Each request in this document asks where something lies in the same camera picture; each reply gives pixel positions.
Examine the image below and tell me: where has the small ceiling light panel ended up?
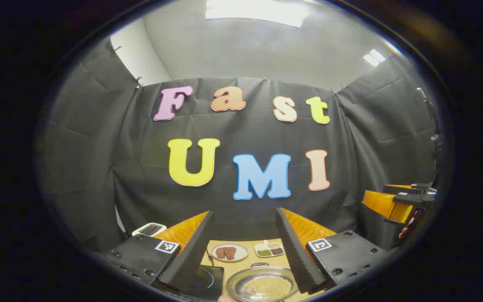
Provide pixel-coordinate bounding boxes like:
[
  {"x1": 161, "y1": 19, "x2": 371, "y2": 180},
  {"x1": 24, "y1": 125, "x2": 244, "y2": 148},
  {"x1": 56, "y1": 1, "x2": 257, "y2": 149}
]
[{"x1": 363, "y1": 49, "x2": 387, "y2": 67}]

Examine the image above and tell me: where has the white divided dish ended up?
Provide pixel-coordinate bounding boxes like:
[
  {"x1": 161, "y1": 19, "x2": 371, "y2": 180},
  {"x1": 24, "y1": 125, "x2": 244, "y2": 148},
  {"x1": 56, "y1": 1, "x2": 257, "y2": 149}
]
[{"x1": 254, "y1": 240, "x2": 285, "y2": 258}]

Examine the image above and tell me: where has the pile of yellow soybeans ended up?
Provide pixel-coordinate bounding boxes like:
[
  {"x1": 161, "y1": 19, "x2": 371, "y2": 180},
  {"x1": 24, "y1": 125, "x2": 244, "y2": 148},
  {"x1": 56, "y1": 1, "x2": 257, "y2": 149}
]
[{"x1": 243, "y1": 276, "x2": 292, "y2": 301}]

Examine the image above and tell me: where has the large ceiling light panel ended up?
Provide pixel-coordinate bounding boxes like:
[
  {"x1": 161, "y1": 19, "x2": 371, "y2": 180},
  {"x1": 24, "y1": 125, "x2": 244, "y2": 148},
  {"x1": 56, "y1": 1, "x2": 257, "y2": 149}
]
[{"x1": 205, "y1": 0, "x2": 309, "y2": 29}]

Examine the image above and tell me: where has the steel pot with black handle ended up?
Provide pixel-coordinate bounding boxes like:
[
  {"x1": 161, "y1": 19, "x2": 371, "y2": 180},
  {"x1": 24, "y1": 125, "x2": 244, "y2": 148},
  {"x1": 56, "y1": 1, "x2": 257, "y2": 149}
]
[{"x1": 226, "y1": 263, "x2": 300, "y2": 302}]

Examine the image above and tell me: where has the white round plate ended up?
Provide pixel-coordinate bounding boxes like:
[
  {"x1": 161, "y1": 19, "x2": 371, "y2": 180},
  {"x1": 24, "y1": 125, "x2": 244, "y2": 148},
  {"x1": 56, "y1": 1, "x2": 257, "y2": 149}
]
[{"x1": 211, "y1": 243, "x2": 249, "y2": 263}]

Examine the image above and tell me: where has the black induction cooktop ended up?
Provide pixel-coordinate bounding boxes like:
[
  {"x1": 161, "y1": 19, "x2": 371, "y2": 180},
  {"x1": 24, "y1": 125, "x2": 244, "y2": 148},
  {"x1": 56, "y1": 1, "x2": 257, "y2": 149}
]
[{"x1": 153, "y1": 265, "x2": 224, "y2": 302}]

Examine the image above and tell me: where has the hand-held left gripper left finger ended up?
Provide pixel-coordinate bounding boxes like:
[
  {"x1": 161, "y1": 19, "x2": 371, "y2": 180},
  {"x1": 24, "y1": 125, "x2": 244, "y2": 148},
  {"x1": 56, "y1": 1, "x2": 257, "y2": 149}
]
[{"x1": 103, "y1": 210, "x2": 216, "y2": 294}]

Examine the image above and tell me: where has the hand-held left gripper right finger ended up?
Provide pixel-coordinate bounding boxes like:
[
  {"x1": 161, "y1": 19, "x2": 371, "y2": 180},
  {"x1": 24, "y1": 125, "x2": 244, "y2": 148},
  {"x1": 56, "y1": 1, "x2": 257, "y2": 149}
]
[{"x1": 275, "y1": 207, "x2": 393, "y2": 294}]

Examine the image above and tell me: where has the dark metal stand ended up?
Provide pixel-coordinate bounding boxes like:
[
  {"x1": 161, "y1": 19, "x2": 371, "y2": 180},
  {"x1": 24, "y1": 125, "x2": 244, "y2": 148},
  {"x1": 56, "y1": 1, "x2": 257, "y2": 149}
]
[{"x1": 417, "y1": 87, "x2": 445, "y2": 168}]

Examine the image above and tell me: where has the white toaster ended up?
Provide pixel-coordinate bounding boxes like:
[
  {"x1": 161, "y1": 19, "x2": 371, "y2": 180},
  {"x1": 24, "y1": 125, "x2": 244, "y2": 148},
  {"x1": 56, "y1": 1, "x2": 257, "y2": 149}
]
[{"x1": 132, "y1": 223, "x2": 167, "y2": 237}]

